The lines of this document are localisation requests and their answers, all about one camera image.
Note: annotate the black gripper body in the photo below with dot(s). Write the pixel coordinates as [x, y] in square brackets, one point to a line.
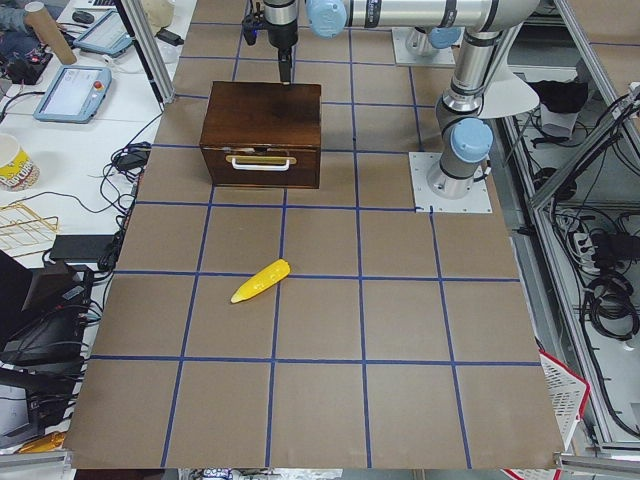
[281, 32]

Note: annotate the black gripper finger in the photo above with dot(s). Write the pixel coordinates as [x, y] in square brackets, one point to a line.
[285, 65]

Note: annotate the yellow toy corn cob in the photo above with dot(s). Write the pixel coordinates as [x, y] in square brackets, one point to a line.
[262, 281]

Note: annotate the dark wooden drawer box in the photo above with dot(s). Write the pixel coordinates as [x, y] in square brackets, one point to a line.
[261, 114]

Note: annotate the blue teach pendant far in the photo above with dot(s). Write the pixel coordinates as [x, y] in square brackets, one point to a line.
[107, 36]

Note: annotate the blue teach pendant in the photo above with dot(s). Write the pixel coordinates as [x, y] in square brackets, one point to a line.
[107, 36]
[74, 95]

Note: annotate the black power adapter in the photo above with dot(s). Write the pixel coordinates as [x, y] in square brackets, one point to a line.
[131, 160]

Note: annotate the black computer mouse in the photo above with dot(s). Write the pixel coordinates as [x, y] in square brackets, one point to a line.
[82, 17]

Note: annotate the blue teach pendant near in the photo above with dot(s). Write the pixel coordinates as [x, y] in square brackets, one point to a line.
[74, 95]

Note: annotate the white lamp shade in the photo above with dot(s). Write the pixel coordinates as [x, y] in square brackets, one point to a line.
[506, 94]

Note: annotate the cardboard tube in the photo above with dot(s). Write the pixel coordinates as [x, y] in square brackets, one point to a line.
[38, 18]

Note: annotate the black cloth item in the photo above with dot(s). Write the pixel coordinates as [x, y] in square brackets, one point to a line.
[561, 97]

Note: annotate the paper popcorn cup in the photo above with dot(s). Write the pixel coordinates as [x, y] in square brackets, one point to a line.
[18, 172]

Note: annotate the black computer equipment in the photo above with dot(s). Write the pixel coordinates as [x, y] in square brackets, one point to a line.
[43, 319]

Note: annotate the white power strip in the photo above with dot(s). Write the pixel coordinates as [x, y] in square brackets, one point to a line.
[583, 251]

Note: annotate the white plastic basket red rim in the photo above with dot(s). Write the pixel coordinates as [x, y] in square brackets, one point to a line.
[568, 393]

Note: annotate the aluminium frame post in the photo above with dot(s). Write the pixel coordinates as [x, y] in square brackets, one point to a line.
[134, 19]

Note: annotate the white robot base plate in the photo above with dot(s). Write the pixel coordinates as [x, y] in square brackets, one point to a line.
[435, 192]

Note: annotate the gold wire rack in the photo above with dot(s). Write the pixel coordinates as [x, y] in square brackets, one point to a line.
[24, 232]

